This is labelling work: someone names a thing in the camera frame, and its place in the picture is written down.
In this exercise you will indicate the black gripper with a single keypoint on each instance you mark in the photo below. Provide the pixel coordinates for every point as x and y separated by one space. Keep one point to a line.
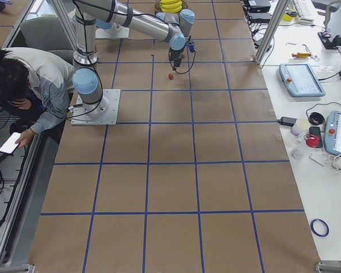
175 55

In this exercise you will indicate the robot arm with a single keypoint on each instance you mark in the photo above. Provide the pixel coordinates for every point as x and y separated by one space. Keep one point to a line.
173 29

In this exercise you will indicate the yellow banana bunch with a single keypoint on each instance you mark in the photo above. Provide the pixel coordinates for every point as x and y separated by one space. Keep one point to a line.
170 6

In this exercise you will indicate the black power adapter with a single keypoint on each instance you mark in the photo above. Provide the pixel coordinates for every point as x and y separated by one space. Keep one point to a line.
287 121

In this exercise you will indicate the upper teach pendant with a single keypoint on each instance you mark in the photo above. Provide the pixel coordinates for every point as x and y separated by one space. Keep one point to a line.
300 80

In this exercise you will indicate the teach pendant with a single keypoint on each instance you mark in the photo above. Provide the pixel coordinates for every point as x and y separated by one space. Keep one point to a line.
300 80
332 138

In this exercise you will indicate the grey office chair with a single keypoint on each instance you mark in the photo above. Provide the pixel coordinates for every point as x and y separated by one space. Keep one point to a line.
47 34

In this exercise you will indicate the white cup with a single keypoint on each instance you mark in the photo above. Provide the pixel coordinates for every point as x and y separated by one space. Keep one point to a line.
300 126

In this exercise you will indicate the person in grey jacket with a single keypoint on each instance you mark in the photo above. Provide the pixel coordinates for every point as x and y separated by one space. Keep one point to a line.
36 87

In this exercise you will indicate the red round object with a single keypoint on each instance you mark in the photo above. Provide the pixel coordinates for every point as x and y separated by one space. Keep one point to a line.
312 140

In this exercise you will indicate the lower teach pendant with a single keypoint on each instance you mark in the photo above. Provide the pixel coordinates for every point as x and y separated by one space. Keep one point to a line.
332 138

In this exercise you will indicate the white smartphone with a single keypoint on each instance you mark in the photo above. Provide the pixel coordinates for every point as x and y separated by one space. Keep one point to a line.
10 145

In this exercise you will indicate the blue tape roll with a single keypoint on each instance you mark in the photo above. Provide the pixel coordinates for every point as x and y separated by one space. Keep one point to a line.
319 228

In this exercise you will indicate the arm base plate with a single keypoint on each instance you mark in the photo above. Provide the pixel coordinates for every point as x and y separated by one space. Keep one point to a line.
110 31
103 113

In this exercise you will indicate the aluminium frame post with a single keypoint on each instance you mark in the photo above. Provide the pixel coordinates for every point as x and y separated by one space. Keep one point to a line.
277 14

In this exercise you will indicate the yellow handled tool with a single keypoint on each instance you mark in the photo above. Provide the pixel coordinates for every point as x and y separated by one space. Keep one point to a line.
301 55

